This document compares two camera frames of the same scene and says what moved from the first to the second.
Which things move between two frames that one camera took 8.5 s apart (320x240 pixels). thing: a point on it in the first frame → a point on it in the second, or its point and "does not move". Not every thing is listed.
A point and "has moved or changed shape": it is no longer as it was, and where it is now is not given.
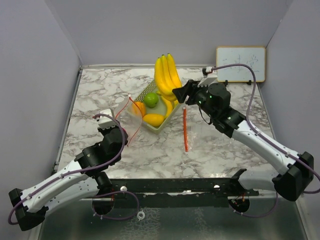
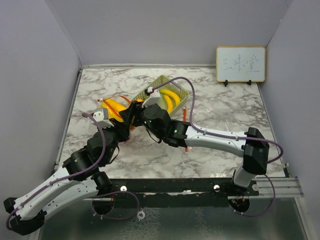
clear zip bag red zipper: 130,116 has moved or changed shape
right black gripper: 191,87 → 134,111
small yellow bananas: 170,104 does not move
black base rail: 176,192 does not move
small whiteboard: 255,56 does not move
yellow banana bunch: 167,77 → 114,109
